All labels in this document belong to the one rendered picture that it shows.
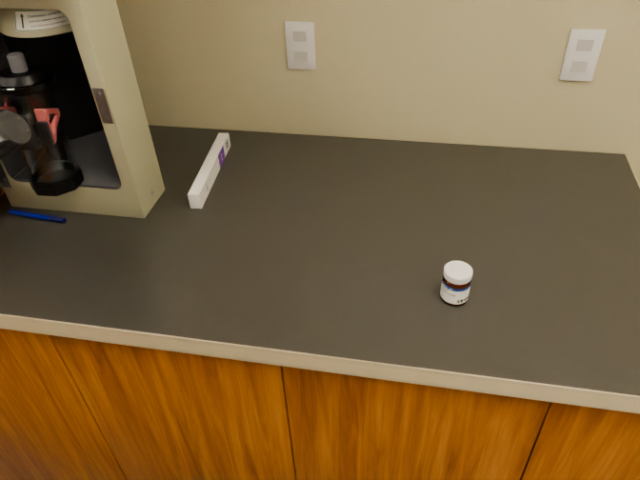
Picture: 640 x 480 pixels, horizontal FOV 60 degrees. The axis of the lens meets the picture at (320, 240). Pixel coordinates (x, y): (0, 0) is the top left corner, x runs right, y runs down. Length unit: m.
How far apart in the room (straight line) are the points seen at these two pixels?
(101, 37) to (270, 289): 0.53
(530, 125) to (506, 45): 0.21
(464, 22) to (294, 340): 0.80
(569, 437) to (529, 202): 0.48
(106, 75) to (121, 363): 0.53
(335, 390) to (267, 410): 0.17
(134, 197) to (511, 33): 0.89
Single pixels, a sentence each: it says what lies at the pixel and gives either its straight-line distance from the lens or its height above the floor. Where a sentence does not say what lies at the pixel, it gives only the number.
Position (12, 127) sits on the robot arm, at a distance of 1.02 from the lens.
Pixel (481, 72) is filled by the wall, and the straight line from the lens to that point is 1.39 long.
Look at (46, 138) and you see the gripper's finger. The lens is 1.13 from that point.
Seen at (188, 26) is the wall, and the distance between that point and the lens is 1.47.
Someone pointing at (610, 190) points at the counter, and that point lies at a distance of 1.35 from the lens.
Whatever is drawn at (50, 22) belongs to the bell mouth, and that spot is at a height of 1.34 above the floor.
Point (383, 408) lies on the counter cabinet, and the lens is 1.04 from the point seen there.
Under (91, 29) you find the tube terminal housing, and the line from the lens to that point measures 1.07.
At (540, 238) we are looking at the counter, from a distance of 1.17.
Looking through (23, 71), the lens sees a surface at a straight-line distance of 1.18.
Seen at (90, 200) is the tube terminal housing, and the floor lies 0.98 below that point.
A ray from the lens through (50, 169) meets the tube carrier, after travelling 1.21.
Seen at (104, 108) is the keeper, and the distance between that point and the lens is 1.12.
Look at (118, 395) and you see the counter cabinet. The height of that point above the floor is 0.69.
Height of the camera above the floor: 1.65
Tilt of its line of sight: 40 degrees down
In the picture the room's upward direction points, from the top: 3 degrees counter-clockwise
